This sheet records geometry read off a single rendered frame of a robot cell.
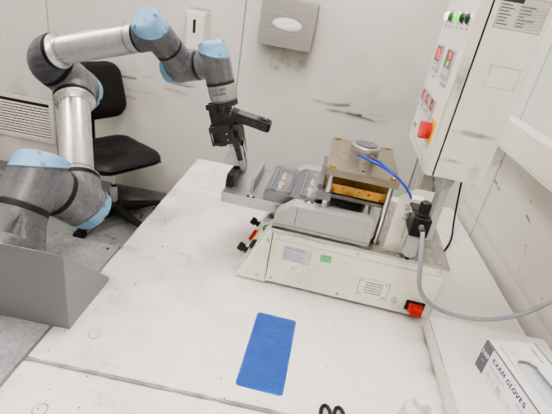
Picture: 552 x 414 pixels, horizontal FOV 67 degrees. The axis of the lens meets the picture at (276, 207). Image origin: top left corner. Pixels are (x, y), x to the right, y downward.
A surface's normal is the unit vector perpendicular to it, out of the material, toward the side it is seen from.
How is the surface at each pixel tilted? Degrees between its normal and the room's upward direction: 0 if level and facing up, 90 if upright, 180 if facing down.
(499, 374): 90
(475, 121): 90
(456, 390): 0
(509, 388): 86
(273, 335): 0
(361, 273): 90
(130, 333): 0
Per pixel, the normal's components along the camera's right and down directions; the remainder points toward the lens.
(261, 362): 0.15, -0.88
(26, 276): -0.12, 0.44
